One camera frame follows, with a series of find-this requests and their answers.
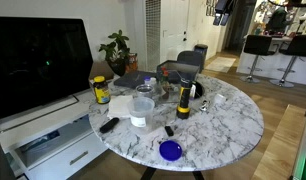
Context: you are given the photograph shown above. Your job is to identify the small red flower plant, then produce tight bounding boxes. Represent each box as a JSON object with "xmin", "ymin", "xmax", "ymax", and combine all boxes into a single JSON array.
[{"xmin": 159, "ymin": 65, "xmax": 171, "ymax": 94}]

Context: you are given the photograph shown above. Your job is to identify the white folded napkin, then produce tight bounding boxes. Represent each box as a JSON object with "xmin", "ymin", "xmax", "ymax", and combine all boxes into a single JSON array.
[{"xmin": 106, "ymin": 94, "xmax": 134, "ymax": 120}]

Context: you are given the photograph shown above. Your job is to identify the small clear plastic cup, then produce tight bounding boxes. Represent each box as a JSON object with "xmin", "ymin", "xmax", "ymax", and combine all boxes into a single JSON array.
[{"xmin": 135, "ymin": 83, "xmax": 155, "ymax": 99}]

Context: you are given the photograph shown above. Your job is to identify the small white bottle purple cap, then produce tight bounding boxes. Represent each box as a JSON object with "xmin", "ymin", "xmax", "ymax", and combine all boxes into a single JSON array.
[{"xmin": 143, "ymin": 75, "xmax": 158, "ymax": 86}]

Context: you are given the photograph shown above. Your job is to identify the white television stand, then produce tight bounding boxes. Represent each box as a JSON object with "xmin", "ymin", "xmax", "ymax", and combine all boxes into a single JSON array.
[{"xmin": 0, "ymin": 89, "xmax": 109, "ymax": 180}]

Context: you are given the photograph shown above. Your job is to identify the white vent grille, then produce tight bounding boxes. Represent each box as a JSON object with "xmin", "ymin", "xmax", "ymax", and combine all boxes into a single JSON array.
[{"xmin": 145, "ymin": 0, "xmax": 162, "ymax": 72}]

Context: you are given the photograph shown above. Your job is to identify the beige floor rug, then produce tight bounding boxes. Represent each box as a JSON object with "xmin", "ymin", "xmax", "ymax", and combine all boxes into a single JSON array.
[{"xmin": 205, "ymin": 56, "xmax": 237, "ymax": 74}]

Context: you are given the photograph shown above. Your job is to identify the small black rectangular block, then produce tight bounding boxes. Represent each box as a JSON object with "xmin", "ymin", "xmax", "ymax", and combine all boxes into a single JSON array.
[{"xmin": 164, "ymin": 125, "xmax": 175, "ymax": 137}]

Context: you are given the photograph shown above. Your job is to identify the dark green bag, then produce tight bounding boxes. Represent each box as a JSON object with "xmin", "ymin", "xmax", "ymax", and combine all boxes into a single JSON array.
[{"xmin": 266, "ymin": 6, "xmax": 291, "ymax": 33}]

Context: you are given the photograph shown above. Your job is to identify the small clear plastic container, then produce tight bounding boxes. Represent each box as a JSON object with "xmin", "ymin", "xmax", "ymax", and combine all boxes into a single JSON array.
[{"xmin": 213, "ymin": 93, "xmax": 227, "ymax": 106}]

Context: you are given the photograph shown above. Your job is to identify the vitamin bottle with yellow cap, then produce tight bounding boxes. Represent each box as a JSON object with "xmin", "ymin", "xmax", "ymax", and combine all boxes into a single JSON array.
[{"xmin": 92, "ymin": 75, "xmax": 112, "ymax": 105}]

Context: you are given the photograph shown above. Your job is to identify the orange patterned bag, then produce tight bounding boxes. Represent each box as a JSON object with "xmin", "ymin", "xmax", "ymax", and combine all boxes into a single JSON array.
[{"xmin": 125, "ymin": 52, "xmax": 139, "ymax": 73}]

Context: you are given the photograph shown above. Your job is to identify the black flat screen television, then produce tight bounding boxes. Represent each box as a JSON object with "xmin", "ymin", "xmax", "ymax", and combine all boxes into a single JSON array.
[{"xmin": 0, "ymin": 16, "xmax": 94, "ymax": 123}]

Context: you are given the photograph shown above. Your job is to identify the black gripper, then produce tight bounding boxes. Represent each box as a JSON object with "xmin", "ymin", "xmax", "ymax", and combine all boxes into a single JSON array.
[{"xmin": 212, "ymin": 0, "xmax": 238, "ymax": 27}]

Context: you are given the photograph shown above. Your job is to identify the metal post with green light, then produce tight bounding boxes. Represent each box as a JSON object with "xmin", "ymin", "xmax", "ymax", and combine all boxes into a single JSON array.
[{"xmin": 291, "ymin": 106, "xmax": 306, "ymax": 180}]

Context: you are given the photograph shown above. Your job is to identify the black bar stool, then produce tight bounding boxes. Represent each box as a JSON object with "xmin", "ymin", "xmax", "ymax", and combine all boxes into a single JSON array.
[
  {"xmin": 269, "ymin": 34, "xmax": 306, "ymax": 89},
  {"xmin": 239, "ymin": 34, "xmax": 273, "ymax": 84}
]

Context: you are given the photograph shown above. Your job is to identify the dark grey chair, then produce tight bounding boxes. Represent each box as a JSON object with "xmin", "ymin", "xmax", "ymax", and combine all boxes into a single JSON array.
[{"xmin": 176, "ymin": 50, "xmax": 204, "ymax": 67}]

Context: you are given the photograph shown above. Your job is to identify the dark grey flat sleeve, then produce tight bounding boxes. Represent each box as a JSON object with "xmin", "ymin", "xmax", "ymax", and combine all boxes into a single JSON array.
[{"xmin": 113, "ymin": 70, "xmax": 158, "ymax": 90}]

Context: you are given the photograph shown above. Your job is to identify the small metal keys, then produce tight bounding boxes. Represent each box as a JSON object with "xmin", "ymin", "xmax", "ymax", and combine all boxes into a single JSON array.
[{"xmin": 199, "ymin": 99, "xmax": 211, "ymax": 112}]

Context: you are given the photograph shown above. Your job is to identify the black trash can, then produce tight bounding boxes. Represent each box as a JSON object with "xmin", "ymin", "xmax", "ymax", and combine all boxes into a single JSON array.
[{"xmin": 193, "ymin": 43, "xmax": 209, "ymax": 71}]

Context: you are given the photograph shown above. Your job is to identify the black oblong remote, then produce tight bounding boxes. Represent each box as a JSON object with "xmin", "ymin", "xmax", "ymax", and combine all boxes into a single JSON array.
[{"xmin": 99, "ymin": 117, "xmax": 121, "ymax": 134}]

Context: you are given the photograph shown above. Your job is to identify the blue round lid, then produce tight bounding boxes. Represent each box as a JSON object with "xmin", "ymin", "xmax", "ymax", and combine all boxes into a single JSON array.
[{"xmin": 158, "ymin": 139, "xmax": 184, "ymax": 162}]

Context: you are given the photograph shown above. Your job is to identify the green potted plant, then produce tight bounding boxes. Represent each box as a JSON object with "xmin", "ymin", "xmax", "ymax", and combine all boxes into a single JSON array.
[{"xmin": 98, "ymin": 29, "xmax": 131, "ymax": 77}]

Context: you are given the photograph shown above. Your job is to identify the black table leg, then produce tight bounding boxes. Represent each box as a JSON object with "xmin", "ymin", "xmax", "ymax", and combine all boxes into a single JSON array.
[
  {"xmin": 192, "ymin": 170, "xmax": 205, "ymax": 180},
  {"xmin": 140, "ymin": 166, "xmax": 157, "ymax": 180}
]

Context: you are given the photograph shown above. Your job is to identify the black and yellow flashlight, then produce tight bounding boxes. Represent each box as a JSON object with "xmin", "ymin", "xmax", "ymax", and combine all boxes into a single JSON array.
[{"xmin": 175, "ymin": 78, "xmax": 193, "ymax": 120}]

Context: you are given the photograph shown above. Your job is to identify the white kitchen counter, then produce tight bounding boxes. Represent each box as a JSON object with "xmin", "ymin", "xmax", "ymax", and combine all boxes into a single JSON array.
[{"xmin": 236, "ymin": 35, "xmax": 306, "ymax": 87}]

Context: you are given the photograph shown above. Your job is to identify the small white tube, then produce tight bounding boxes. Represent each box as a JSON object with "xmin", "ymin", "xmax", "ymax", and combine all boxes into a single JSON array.
[{"xmin": 189, "ymin": 83, "xmax": 197, "ymax": 101}]

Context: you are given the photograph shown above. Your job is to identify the white door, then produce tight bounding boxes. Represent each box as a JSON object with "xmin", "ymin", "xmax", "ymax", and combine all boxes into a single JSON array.
[{"xmin": 160, "ymin": 0, "xmax": 191, "ymax": 64}]

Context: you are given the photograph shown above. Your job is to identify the large translucent plastic cup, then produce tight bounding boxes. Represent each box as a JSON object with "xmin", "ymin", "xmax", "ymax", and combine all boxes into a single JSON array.
[{"xmin": 127, "ymin": 96, "xmax": 156, "ymax": 128}]

